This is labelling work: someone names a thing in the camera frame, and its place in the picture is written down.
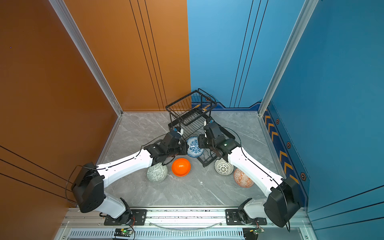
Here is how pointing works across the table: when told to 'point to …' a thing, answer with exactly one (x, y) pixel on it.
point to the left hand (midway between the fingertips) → (190, 145)
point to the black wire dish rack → (186, 115)
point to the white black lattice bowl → (222, 167)
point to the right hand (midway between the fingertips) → (199, 138)
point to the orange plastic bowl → (181, 167)
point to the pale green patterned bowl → (157, 173)
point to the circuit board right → (257, 230)
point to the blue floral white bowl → (194, 150)
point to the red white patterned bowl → (242, 179)
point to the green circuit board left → (123, 232)
